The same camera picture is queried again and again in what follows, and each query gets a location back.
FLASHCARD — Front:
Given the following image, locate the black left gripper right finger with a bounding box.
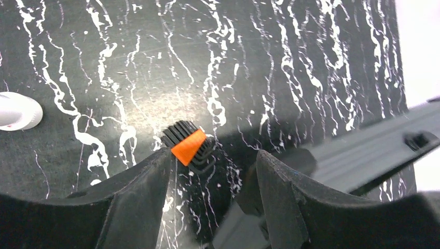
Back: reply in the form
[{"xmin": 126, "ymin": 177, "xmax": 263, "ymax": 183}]
[{"xmin": 256, "ymin": 150, "xmax": 439, "ymax": 248}]

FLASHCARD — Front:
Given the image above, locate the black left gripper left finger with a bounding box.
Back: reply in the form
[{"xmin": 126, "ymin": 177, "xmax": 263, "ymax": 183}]
[{"xmin": 1, "ymin": 148, "xmax": 172, "ymax": 248}]

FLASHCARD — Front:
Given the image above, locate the black foam-lined poker case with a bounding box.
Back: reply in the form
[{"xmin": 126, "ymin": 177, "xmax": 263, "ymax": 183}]
[{"xmin": 210, "ymin": 98, "xmax": 439, "ymax": 248}]

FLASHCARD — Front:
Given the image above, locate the small orange black clip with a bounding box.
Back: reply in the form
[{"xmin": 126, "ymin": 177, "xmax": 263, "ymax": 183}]
[{"xmin": 161, "ymin": 120, "xmax": 216, "ymax": 174}]

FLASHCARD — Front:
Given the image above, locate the white PVC pipe frame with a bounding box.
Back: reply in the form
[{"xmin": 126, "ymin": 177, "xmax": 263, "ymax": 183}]
[{"xmin": 1, "ymin": 92, "xmax": 43, "ymax": 131}]

